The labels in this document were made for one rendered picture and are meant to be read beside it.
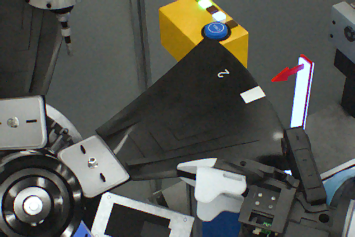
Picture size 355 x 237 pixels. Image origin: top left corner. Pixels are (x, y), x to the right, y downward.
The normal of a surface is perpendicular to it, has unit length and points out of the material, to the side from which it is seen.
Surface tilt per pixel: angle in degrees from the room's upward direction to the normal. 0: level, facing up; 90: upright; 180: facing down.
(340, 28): 90
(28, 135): 54
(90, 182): 0
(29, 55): 48
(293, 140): 7
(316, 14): 90
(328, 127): 0
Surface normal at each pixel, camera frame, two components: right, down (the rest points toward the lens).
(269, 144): 0.27, -0.44
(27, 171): 0.38, 0.00
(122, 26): 0.53, 0.59
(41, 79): -0.29, 0.03
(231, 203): -0.11, -0.56
